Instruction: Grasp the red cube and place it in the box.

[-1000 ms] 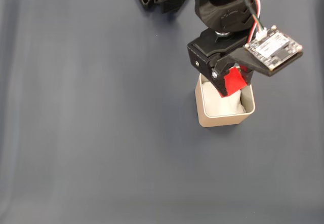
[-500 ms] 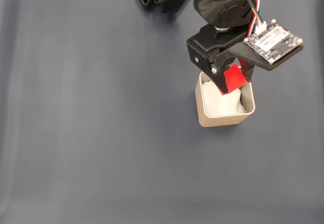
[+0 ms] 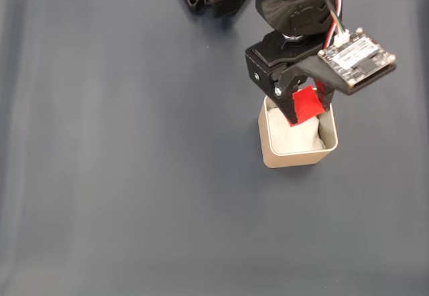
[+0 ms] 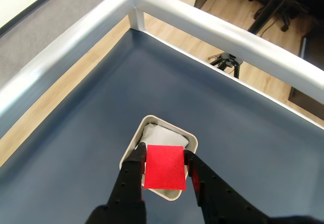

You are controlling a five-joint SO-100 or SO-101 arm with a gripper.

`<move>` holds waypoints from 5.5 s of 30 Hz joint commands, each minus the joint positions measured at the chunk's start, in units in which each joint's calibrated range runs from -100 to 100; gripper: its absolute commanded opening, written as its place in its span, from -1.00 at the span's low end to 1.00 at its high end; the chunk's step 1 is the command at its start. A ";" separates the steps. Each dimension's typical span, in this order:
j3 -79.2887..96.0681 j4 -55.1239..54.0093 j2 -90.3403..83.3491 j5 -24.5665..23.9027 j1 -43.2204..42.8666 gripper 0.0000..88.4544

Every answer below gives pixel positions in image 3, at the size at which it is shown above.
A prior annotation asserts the red cube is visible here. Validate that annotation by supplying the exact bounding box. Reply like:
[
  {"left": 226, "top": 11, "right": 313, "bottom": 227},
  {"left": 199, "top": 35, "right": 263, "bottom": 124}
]
[{"left": 292, "top": 86, "right": 326, "bottom": 125}]

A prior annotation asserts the beige square box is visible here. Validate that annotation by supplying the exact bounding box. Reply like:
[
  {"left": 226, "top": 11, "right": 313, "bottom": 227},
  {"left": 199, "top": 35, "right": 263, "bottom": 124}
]
[{"left": 257, "top": 94, "right": 339, "bottom": 170}]

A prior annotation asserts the camera circuit board on mount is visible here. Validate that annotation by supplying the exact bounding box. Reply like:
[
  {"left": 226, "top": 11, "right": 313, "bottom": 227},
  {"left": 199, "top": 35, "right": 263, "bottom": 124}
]
[{"left": 292, "top": 26, "right": 397, "bottom": 96}]

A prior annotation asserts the white crumpled tissue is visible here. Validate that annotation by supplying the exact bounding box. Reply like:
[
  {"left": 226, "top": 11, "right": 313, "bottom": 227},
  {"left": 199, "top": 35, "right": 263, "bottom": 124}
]
[{"left": 267, "top": 107, "right": 327, "bottom": 155}]

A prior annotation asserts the multicoloured camera cable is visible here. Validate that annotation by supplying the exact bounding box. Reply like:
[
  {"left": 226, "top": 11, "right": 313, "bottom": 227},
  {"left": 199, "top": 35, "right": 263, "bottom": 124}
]
[{"left": 314, "top": 0, "right": 351, "bottom": 46}]

